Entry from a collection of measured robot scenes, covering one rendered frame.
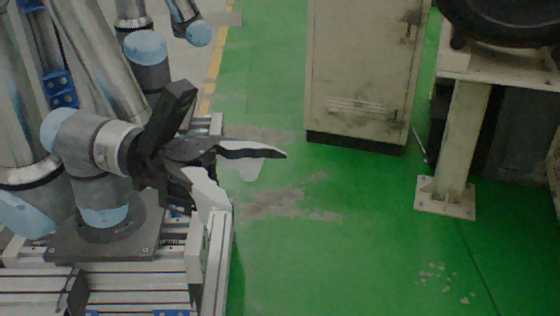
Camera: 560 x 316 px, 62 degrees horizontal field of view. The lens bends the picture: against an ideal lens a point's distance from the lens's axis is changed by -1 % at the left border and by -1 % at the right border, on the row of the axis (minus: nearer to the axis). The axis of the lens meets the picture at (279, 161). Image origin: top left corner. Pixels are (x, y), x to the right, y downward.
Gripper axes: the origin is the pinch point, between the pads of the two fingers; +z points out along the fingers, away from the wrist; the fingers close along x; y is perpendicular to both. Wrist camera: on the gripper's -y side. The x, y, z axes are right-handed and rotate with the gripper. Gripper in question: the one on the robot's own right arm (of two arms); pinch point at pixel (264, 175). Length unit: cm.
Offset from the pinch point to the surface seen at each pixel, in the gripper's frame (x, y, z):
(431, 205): -151, 85, 14
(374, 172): -167, 84, -17
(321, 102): -175, 57, -51
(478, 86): -147, 26, 21
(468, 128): -150, 45, 21
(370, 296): -91, 95, 3
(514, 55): -130, 8, 30
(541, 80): -112, 11, 38
